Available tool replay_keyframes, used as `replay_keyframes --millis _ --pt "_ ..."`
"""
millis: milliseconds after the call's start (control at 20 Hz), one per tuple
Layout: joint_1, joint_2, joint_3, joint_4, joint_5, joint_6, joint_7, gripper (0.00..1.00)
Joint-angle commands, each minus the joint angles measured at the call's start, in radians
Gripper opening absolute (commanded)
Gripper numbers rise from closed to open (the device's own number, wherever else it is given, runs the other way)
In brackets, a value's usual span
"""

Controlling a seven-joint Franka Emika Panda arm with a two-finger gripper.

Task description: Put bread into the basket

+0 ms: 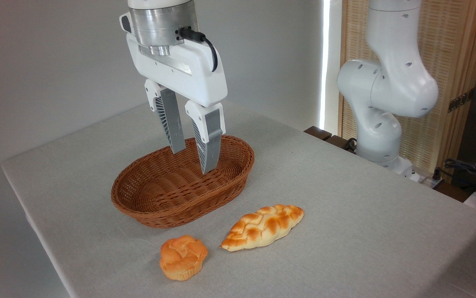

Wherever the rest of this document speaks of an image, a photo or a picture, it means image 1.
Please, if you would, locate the black cable bundle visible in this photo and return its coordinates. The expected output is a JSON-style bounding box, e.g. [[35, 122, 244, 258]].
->
[[433, 159, 476, 192]]

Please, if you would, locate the dark wooden block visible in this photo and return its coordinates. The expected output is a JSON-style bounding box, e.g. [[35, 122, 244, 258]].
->
[[304, 126, 359, 154]]

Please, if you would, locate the black metal hinge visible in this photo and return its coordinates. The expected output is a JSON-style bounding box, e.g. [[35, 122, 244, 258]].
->
[[447, 89, 475, 113]]

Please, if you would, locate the white power strip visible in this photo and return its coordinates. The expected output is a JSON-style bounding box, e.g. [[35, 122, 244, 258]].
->
[[411, 171, 445, 190]]

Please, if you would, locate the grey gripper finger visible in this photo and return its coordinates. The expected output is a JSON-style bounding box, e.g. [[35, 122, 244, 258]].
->
[[144, 79, 186, 154], [185, 101, 225, 175]]

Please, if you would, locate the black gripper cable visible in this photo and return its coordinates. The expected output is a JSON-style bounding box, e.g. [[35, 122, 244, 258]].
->
[[178, 27, 219, 72]]

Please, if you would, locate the brown oval wicker basket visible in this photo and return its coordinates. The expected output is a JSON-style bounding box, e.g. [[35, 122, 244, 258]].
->
[[111, 135, 255, 229]]

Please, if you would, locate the grey tablecloth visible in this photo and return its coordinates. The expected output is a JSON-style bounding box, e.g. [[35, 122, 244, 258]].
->
[[1, 92, 476, 298]]

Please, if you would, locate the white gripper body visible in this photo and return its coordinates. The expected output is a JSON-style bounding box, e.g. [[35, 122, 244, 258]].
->
[[119, 12, 228, 108]]

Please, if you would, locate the round orange bread bun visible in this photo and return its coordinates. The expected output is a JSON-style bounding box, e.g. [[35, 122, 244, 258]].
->
[[159, 235, 208, 281]]

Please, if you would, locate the long braided bread loaf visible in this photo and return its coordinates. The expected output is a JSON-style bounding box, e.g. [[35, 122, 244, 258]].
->
[[220, 204, 305, 252]]

